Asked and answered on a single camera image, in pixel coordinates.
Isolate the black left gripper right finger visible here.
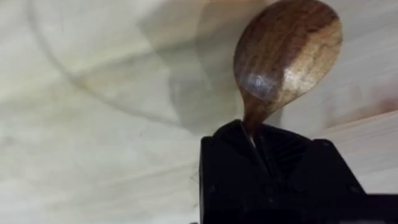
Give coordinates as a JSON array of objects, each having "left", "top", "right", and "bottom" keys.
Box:
[{"left": 256, "top": 123, "right": 366, "bottom": 224}]

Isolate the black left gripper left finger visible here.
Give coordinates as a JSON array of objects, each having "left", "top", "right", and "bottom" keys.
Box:
[{"left": 199, "top": 119, "right": 271, "bottom": 224}]

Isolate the brown wooden spoon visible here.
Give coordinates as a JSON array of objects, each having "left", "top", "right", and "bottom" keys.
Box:
[{"left": 233, "top": 0, "right": 343, "bottom": 149}]

